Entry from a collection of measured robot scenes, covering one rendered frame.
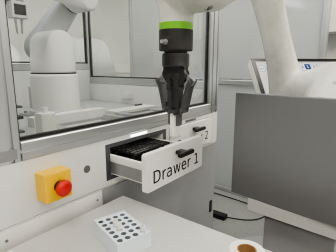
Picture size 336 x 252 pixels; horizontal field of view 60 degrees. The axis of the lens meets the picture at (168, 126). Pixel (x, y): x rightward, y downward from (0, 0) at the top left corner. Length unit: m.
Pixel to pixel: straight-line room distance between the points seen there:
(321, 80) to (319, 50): 1.35
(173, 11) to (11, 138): 0.49
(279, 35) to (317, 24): 1.30
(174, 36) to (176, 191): 0.67
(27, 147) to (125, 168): 0.28
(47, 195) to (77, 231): 0.12
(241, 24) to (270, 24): 1.52
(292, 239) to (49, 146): 0.74
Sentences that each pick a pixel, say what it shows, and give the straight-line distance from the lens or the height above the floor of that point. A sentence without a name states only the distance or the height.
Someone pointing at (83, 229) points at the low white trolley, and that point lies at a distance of 0.80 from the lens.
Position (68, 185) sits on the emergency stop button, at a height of 0.88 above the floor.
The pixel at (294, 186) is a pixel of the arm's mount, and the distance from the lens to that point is 0.88.
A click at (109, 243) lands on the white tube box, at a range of 0.69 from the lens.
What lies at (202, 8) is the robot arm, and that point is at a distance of 0.73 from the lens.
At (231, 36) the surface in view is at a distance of 2.65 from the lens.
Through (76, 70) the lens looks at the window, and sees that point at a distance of 0.82.
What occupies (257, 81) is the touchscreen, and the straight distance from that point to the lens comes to 1.56.
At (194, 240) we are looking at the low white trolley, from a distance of 0.73.
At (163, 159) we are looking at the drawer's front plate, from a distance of 0.83.
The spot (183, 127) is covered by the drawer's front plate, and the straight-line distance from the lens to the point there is 1.15.
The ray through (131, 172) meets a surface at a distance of 0.85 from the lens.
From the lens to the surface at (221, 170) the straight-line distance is 2.83.
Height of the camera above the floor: 1.16
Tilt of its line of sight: 12 degrees down
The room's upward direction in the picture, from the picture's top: straight up
